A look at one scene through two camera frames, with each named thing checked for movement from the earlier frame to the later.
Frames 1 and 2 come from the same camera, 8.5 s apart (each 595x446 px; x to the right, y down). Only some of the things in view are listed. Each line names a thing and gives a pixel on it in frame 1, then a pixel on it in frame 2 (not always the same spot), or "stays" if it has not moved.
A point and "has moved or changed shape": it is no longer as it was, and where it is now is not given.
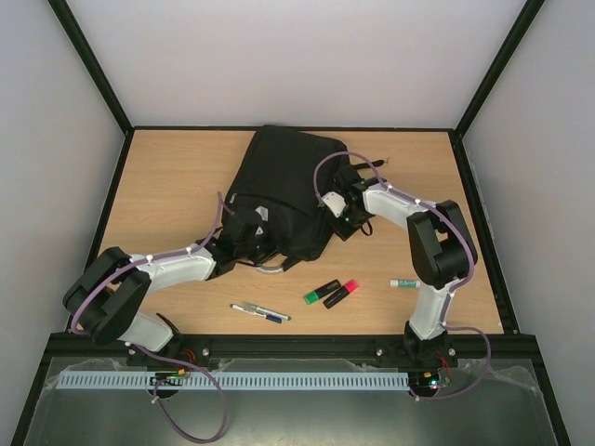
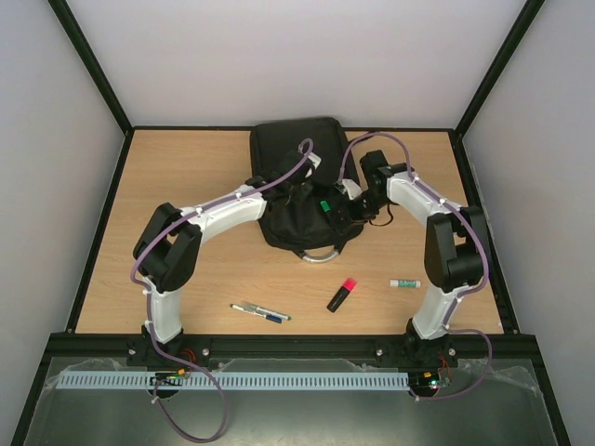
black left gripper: x=276 y=246 -> x=307 y=194
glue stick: x=404 y=282 stays
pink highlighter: x=349 y=287 has moved or changed shape
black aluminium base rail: x=294 y=347 stays
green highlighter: x=313 y=295 -> x=326 y=208
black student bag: x=273 y=212 has moved or changed shape
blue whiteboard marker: x=267 y=317 stays
